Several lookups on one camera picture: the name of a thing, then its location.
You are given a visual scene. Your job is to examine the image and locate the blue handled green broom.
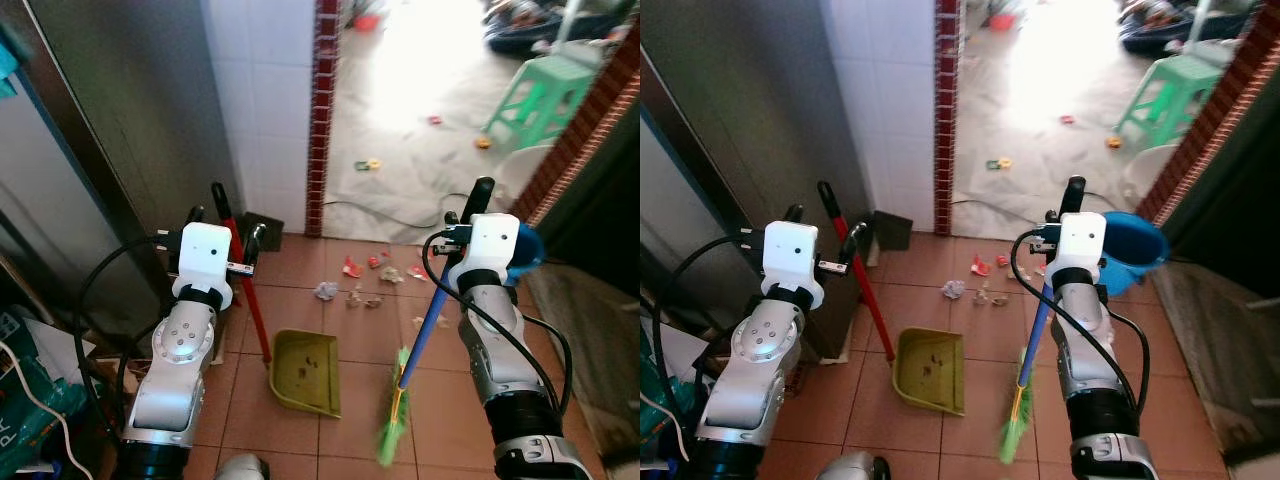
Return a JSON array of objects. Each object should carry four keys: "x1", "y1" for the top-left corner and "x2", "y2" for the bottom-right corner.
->
[
  {"x1": 1000, "y1": 176, "x2": 1088, "y2": 464},
  {"x1": 375, "y1": 177, "x2": 498, "y2": 468}
]

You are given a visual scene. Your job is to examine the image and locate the yellow dustpan with red handle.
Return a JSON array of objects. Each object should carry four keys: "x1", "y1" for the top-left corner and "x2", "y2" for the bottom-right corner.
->
[
  {"x1": 817, "y1": 181, "x2": 966, "y2": 416},
  {"x1": 211, "y1": 183, "x2": 343, "y2": 419}
]

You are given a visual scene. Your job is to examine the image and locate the dark grey square board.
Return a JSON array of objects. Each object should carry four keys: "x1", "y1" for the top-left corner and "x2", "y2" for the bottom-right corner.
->
[
  {"x1": 245, "y1": 212, "x2": 285, "y2": 253},
  {"x1": 872, "y1": 210, "x2": 913, "y2": 251}
]

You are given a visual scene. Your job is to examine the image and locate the blue plastic bucket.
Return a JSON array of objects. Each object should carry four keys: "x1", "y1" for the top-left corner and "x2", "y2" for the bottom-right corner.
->
[
  {"x1": 510, "y1": 222, "x2": 547, "y2": 281},
  {"x1": 1100, "y1": 211, "x2": 1171, "y2": 296}
]

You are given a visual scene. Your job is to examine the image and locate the white plastic basin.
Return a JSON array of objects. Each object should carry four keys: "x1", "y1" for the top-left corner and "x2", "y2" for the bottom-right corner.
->
[
  {"x1": 1122, "y1": 145, "x2": 1181, "y2": 206},
  {"x1": 500, "y1": 145, "x2": 556, "y2": 206}
]

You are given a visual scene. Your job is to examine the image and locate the grey metal cabinet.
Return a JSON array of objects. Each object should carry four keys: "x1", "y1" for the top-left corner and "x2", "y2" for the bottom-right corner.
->
[
  {"x1": 640, "y1": 0, "x2": 881, "y2": 361},
  {"x1": 0, "y1": 0, "x2": 246, "y2": 346}
]

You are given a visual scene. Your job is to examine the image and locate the dark wooden door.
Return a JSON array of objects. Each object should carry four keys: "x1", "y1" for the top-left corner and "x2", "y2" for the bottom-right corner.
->
[
  {"x1": 545, "y1": 60, "x2": 641, "y2": 301},
  {"x1": 1165, "y1": 60, "x2": 1280, "y2": 301}
]

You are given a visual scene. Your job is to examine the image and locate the green plastic stool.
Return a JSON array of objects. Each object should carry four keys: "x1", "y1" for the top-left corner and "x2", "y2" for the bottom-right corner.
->
[
  {"x1": 483, "y1": 55, "x2": 601, "y2": 156},
  {"x1": 1113, "y1": 55, "x2": 1231, "y2": 151}
]

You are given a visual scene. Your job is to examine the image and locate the sitting person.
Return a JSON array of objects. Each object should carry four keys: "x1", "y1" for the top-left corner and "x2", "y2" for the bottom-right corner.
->
[
  {"x1": 485, "y1": 0, "x2": 641, "y2": 56},
  {"x1": 1118, "y1": 0, "x2": 1261, "y2": 56}
]

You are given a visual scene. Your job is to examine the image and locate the silver robot left leg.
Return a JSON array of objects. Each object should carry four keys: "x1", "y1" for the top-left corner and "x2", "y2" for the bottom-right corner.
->
[
  {"x1": 815, "y1": 450, "x2": 891, "y2": 480},
  {"x1": 215, "y1": 453, "x2": 269, "y2": 480}
]

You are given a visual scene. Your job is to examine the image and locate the teal printed bag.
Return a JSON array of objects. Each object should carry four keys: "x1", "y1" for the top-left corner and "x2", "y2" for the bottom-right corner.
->
[
  {"x1": 640, "y1": 330, "x2": 701, "y2": 471},
  {"x1": 0, "y1": 310, "x2": 91, "y2": 480}
]

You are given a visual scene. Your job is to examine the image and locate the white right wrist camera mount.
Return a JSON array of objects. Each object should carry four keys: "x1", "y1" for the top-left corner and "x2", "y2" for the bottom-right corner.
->
[
  {"x1": 452, "y1": 213, "x2": 521, "y2": 291},
  {"x1": 1055, "y1": 212, "x2": 1109, "y2": 291}
]

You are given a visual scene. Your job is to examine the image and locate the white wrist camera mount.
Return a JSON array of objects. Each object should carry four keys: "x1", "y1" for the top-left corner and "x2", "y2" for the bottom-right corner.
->
[
  {"x1": 452, "y1": 213, "x2": 521, "y2": 291},
  {"x1": 172, "y1": 222, "x2": 234, "y2": 301},
  {"x1": 762, "y1": 222, "x2": 826, "y2": 306},
  {"x1": 1055, "y1": 212, "x2": 1109, "y2": 291}
]

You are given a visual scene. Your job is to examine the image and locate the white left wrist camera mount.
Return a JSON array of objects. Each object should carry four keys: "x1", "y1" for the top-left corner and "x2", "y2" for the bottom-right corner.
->
[
  {"x1": 762, "y1": 222, "x2": 826, "y2": 306},
  {"x1": 172, "y1": 222, "x2": 234, "y2": 301}
]

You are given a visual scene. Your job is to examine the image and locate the thin black floor cable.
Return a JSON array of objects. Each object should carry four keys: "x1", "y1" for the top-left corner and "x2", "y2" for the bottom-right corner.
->
[
  {"x1": 322, "y1": 200, "x2": 471, "y2": 229},
  {"x1": 950, "y1": 195, "x2": 1131, "y2": 229}
]

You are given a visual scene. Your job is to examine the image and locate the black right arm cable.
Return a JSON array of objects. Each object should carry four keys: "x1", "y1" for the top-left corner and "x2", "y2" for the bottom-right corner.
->
[
  {"x1": 1010, "y1": 230, "x2": 1151, "y2": 411},
  {"x1": 420, "y1": 230, "x2": 573, "y2": 411}
]

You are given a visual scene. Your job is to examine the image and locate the white power cable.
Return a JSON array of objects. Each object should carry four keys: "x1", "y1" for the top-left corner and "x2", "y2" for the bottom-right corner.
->
[{"x1": 0, "y1": 340, "x2": 81, "y2": 480}]

